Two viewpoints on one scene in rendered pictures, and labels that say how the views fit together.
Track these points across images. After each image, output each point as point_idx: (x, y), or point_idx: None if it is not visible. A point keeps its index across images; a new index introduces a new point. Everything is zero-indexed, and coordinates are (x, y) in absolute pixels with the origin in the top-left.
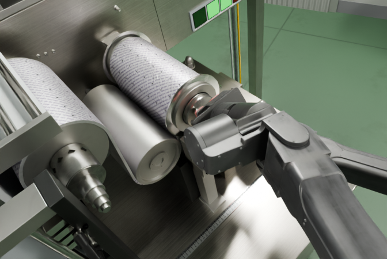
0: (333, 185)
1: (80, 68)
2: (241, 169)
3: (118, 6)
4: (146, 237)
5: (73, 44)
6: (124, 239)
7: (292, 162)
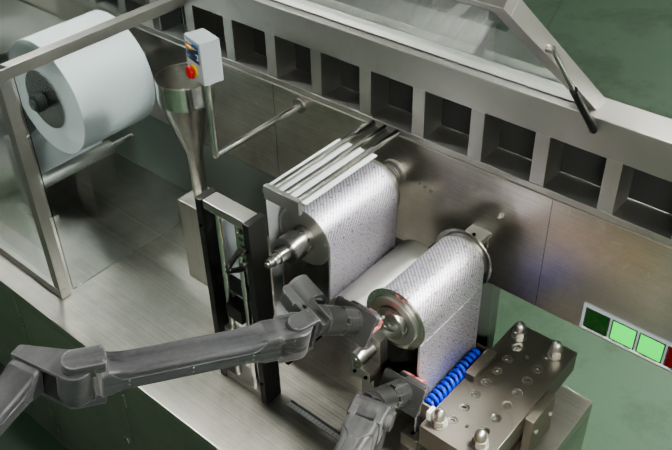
0: (259, 336)
1: (442, 222)
2: None
3: (505, 216)
4: (318, 375)
5: (449, 201)
6: (314, 356)
7: (274, 319)
